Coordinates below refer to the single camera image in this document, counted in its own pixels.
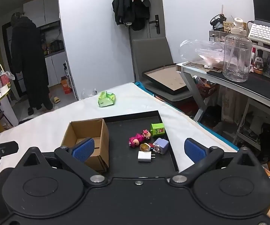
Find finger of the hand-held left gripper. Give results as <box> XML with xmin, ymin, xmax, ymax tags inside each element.
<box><xmin>0</xmin><ymin>141</ymin><xmax>19</xmax><ymax>157</ymax></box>

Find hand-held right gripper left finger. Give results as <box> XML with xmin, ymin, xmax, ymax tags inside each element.
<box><xmin>14</xmin><ymin>138</ymin><xmax>108</xmax><ymax>188</ymax></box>

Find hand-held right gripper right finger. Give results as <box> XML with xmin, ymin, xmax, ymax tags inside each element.
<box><xmin>167</xmin><ymin>138</ymin><xmax>267</xmax><ymax>188</ymax></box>

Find brown cardboard box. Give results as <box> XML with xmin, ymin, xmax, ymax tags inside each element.
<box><xmin>60</xmin><ymin>118</ymin><xmax>109</xmax><ymax>172</ymax></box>

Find purple cube charger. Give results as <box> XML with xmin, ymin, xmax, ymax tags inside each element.
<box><xmin>152</xmin><ymin>138</ymin><xmax>169</xmax><ymax>156</ymax></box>

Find black shallow tray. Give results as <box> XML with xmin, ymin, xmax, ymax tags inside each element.
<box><xmin>86</xmin><ymin>110</ymin><xmax>180</xmax><ymax>179</ymax></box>

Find small gold-disc toy figure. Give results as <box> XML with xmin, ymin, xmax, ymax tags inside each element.
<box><xmin>140</xmin><ymin>143</ymin><xmax>154</xmax><ymax>152</ymax></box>

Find white wall charger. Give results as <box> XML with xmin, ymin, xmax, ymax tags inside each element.
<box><xmin>137</xmin><ymin>151</ymin><xmax>156</xmax><ymax>163</ymax></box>

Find pink toy figurine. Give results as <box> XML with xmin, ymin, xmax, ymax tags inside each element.
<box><xmin>128</xmin><ymin>133</ymin><xmax>145</xmax><ymax>149</ymax></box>

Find green toy trash bin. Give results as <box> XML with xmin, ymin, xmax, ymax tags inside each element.
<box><xmin>150</xmin><ymin>123</ymin><xmax>165</xmax><ymax>137</ymax></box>

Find green tissue packet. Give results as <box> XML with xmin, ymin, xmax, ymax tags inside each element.
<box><xmin>98</xmin><ymin>91</ymin><xmax>116</xmax><ymax>108</ymax></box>

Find orange cardboard box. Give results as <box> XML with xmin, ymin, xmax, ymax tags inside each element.
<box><xmin>60</xmin><ymin>76</ymin><xmax>72</xmax><ymax>95</ymax></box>

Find grey metal desk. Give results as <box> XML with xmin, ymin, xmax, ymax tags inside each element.
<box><xmin>176</xmin><ymin>61</ymin><xmax>270</xmax><ymax>151</ymax></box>

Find black desk mat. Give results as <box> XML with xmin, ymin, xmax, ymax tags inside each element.
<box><xmin>207</xmin><ymin>71</ymin><xmax>270</xmax><ymax>116</ymax></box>

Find clear plastic bag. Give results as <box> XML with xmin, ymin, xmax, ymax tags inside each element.
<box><xmin>179</xmin><ymin>39</ymin><xmax>227</xmax><ymax>69</ymax></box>

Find clear plastic water jug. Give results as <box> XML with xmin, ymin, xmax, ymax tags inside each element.
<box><xmin>222</xmin><ymin>17</ymin><xmax>253</xmax><ymax>83</ymax></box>

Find panda figurine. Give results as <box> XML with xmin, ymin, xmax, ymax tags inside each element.
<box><xmin>253</xmin><ymin>57</ymin><xmax>264</xmax><ymax>75</ymax></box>

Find grey chair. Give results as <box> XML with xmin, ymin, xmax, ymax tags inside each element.
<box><xmin>131</xmin><ymin>37</ymin><xmax>198</xmax><ymax>102</ymax></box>

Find white keyboard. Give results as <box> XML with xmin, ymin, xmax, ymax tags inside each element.
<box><xmin>248</xmin><ymin>23</ymin><xmax>270</xmax><ymax>48</ymax></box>

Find black hanging jackets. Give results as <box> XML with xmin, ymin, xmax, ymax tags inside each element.
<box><xmin>112</xmin><ymin>0</ymin><xmax>151</xmax><ymax>31</ymax></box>

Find grey door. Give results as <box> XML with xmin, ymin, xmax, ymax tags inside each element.
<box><xmin>126</xmin><ymin>0</ymin><xmax>168</xmax><ymax>50</ymax></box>

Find black picture frame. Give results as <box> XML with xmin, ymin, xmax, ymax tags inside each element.
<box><xmin>142</xmin><ymin>63</ymin><xmax>192</xmax><ymax>96</ymax></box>

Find black door handle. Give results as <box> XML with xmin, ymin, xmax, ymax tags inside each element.
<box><xmin>149</xmin><ymin>14</ymin><xmax>161</xmax><ymax>34</ymax></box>

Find white wall cabinets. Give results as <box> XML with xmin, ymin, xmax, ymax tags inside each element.
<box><xmin>22</xmin><ymin>0</ymin><xmax>61</xmax><ymax>27</ymax></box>

